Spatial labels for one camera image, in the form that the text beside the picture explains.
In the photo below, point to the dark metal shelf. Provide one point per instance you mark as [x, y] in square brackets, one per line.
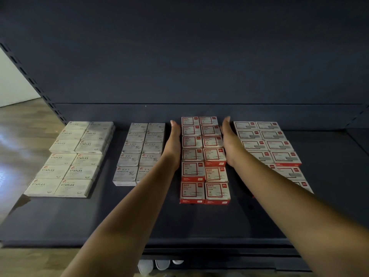
[173, 54]

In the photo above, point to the person's left forearm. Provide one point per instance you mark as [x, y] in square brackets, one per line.
[121, 228]

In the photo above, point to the pink slipper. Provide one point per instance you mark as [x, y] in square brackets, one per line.
[177, 262]

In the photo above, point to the person's left hand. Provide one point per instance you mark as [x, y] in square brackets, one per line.
[173, 147]

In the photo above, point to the person's right hand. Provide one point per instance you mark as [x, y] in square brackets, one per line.
[233, 147]

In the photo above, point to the small red white box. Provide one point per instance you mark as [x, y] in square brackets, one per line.
[291, 172]
[255, 144]
[208, 120]
[190, 120]
[210, 129]
[270, 165]
[192, 192]
[304, 186]
[192, 141]
[250, 134]
[245, 125]
[273, 134]
[286, 157]
[279, 144]
[214, 154]
[212, 140]
[192, 154]
[268, 125]
[193, 170]
[191, 129]
[217, 192]
[216, 173]
[262, 155]

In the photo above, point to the grey slipper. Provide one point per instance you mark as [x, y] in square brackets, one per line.
[162, 264]
[145, 266]

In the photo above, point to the person's right forearm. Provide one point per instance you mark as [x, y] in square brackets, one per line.
[300, 219]

